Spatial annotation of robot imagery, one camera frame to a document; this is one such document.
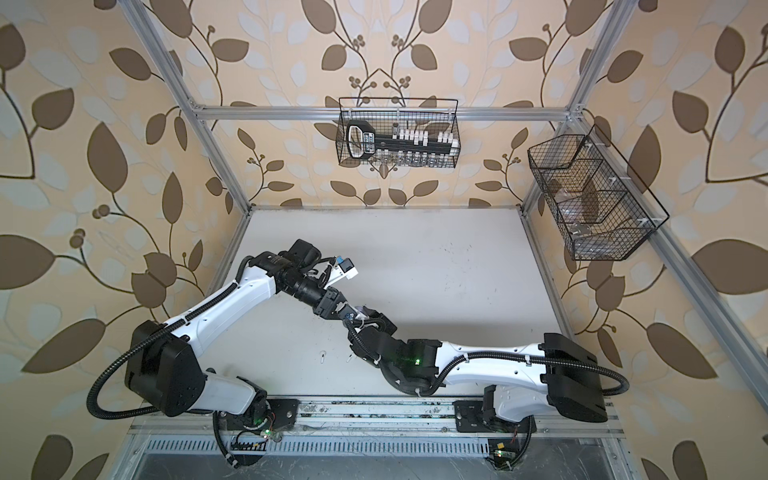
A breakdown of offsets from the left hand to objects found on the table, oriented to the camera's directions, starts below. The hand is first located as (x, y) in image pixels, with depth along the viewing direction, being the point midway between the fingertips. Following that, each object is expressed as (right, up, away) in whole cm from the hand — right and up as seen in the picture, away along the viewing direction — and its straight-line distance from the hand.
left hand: (354, 315), depth 72 cm
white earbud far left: (-11, -14, +12) cm, 22 cm away
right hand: (+1, -1, +1) cm, 2 cm away
